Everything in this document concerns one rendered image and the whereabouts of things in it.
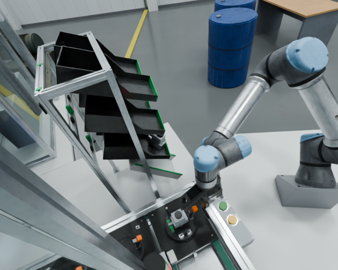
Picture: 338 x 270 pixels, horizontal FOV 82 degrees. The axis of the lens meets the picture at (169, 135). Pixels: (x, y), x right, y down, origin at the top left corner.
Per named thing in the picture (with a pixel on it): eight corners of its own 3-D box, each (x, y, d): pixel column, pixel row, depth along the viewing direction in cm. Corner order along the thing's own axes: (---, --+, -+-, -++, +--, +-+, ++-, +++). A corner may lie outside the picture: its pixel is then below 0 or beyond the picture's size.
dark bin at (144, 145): (162, 138, 96) (166, 127, 91) (169, 158, 87) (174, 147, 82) (102, 136, 85) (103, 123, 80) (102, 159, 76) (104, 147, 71)
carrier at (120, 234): (145, 216, 95) (138, 205, 86) (164, 269, 79) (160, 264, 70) (96, 240, 90) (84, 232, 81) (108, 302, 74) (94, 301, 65)
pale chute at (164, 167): (170, 159, 111) (175, 155, 108) (177, 179, 102) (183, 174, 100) (126, 148, 94) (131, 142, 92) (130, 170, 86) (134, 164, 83)
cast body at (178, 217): (183, 212, 86) (182, 205, 81) (188, 221, 83) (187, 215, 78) (166, 221, 85) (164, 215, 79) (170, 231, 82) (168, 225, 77)
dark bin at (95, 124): (156, 113, 84) (161, 99, 79) (163, 135, 75) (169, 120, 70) (85, 108, 73) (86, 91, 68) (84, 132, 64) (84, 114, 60)
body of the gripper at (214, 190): (221, 196, 76) (224, 181, 67) (203, 207, 75) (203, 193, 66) (211, 181, 81) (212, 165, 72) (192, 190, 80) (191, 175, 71)
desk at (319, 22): (279, 27, 429) (289, -12, 377) (326, 52, 340) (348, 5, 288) (250, 35, 425) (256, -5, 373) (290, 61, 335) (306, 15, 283)
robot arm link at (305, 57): (343, 150, 85) (280, 43, 75) (389, 156, 71) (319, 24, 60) (326, 169, 83) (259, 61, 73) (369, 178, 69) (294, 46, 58)
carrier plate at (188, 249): (191, 192, 100) (191, 190, 98) (218, 238, 84) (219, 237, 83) (147, 214, 95) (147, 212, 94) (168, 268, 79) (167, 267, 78)
